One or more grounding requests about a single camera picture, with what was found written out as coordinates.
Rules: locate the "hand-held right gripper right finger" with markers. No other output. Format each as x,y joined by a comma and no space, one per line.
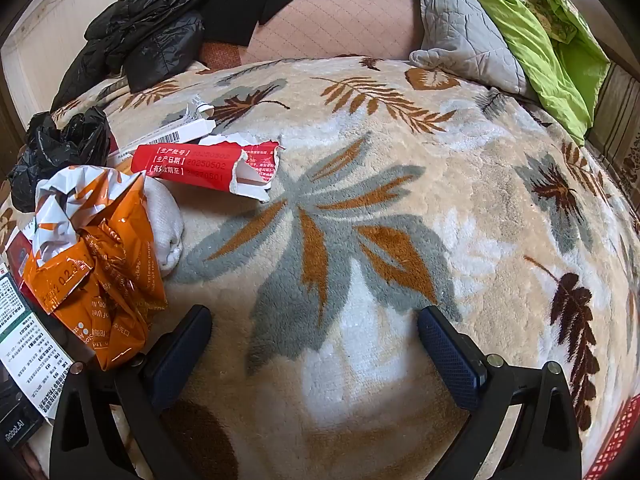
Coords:
450,360

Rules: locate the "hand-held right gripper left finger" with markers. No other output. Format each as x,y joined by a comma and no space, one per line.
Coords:
180,355

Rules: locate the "green and white box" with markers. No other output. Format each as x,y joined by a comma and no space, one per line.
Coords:
35,360

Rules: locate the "orange packaging bag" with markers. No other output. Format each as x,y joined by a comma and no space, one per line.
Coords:
115,280

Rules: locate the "white cloth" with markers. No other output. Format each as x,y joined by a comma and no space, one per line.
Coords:
165,225

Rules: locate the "dark red box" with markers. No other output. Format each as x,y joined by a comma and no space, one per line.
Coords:
17,255

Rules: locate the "torn red carton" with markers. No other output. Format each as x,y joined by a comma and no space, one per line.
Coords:
190,167

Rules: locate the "red mesh basket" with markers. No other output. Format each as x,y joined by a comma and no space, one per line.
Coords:
620,445

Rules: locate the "white barcode carton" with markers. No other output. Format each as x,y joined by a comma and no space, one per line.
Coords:
185,132

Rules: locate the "black plastic bag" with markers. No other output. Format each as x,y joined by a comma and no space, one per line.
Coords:
55,150

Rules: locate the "small white tube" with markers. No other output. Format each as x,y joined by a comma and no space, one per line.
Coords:
200,106

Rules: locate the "leaf printed fleece blanket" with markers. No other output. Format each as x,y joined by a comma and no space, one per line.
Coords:
350,135

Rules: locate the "grey quilted pillow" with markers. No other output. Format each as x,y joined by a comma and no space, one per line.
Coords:
460,30

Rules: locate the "black puffer jacket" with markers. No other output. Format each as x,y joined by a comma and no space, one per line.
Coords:
145,25

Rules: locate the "green patterned quilt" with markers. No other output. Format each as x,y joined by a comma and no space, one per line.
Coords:
525,35

